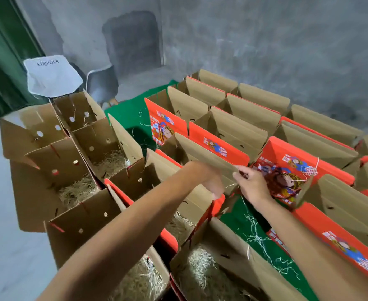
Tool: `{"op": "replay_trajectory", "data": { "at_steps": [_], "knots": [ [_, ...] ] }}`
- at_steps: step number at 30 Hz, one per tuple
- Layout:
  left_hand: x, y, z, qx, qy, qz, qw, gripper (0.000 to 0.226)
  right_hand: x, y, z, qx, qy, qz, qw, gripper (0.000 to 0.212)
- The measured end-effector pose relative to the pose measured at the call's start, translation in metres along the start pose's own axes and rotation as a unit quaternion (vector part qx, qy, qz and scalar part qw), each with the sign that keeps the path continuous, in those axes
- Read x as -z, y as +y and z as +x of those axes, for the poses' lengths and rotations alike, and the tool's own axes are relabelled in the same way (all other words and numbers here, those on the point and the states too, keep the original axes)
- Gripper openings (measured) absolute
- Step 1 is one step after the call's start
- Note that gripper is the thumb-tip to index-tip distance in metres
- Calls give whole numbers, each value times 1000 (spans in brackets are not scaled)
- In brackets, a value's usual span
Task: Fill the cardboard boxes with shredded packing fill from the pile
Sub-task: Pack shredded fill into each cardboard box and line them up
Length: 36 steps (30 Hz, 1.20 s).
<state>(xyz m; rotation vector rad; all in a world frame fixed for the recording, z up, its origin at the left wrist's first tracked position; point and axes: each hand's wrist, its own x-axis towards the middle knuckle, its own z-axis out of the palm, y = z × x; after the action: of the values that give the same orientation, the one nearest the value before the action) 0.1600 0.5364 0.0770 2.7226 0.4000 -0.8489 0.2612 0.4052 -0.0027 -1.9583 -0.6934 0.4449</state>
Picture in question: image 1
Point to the person's right hand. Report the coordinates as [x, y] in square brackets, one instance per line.
[253, 186]

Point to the person's left hand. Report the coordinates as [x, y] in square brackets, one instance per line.
[204, 175]

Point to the group of red fruit boxes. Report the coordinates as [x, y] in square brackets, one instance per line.
[265, 122]

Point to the person's right forearm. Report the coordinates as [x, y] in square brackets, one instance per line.
[322, 247]

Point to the person's left forearm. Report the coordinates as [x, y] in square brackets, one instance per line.
[121, 241]

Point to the grey plastic chair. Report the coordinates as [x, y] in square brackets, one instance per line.
[102, 84]

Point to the white plastic chair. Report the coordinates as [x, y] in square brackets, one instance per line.
[52, 75]

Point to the green tarp curtain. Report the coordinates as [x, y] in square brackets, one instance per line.
[2, 59]

